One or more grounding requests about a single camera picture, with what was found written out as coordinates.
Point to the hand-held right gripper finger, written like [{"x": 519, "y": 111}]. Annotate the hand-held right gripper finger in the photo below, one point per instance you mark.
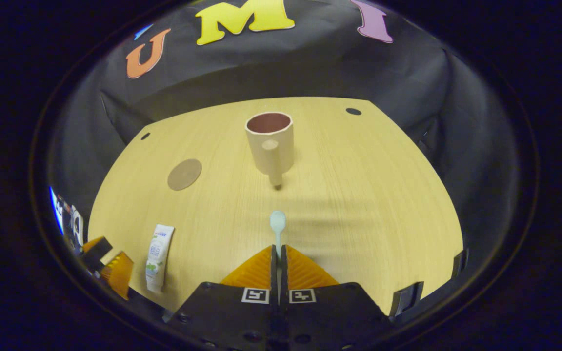
[
  {"x": 284, "y": 273},
  {"x": 273, "y": 273}
]

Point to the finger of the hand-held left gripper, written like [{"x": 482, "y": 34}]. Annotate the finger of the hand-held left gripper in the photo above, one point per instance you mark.
[
  {"x": 98, "y": 247},
  {"x": 120, "y": 273}
]

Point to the white toothpaste tube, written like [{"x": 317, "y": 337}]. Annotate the white toothpaste tube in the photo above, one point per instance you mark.
[{"x": 158, "y": 258}]

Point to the pale green toothbrush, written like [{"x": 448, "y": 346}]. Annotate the pale green toothbrush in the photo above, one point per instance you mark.
[{"x": 277, "y": 222}]

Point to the round brown coaster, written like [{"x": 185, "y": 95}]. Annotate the round brown coaster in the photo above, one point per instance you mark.
[{"x": 184, "y": 174}]

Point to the black backdrop cloth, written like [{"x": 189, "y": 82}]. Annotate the black backdrop cloth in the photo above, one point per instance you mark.
[{"x": 310, "y": 68}]

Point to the black desk edge bracket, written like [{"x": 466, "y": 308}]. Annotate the black desk edge bracket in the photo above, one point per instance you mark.
[
  {"x": 405, "y": 297},
  {"x": 459, "y": 263}
]

